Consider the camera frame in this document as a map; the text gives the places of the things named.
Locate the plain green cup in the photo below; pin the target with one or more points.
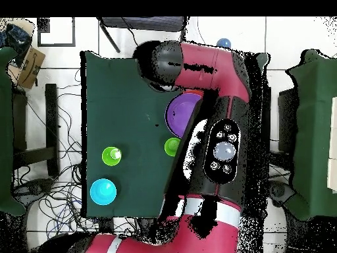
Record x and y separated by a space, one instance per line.
171 147

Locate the purple bowl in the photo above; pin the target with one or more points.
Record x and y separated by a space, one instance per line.
180 113

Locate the light blue small bowl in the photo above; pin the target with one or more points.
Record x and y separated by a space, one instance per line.
103 191

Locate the dark blue small bowl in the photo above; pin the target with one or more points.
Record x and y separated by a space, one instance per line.
223 42

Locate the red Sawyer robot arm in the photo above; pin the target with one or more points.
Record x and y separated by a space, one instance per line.
208 68

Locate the dark green table cloth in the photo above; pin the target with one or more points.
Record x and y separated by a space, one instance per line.
118 105

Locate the ribbed green cup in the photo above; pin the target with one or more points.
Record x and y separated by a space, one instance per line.
108 158

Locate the black power strip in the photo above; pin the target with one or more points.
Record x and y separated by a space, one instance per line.
105 225

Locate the dark folding chair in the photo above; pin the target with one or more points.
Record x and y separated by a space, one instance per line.
144 23

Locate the green cloth side table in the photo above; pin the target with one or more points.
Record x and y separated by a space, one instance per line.
316 118
5 131

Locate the brown cardboard box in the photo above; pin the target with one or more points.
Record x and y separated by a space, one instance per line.
31 68

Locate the black bag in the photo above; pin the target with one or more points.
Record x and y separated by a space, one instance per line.
18 37

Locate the black stand frame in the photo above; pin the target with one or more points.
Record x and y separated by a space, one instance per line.
51 118
287 118

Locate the black square frame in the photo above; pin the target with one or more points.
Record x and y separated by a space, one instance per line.
56 45

